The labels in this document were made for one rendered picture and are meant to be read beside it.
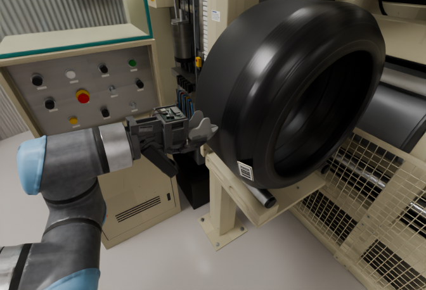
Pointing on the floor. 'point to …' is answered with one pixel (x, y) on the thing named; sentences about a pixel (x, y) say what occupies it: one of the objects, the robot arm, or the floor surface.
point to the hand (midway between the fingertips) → (212, 130)
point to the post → (221, 226)
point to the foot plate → (219, 242)
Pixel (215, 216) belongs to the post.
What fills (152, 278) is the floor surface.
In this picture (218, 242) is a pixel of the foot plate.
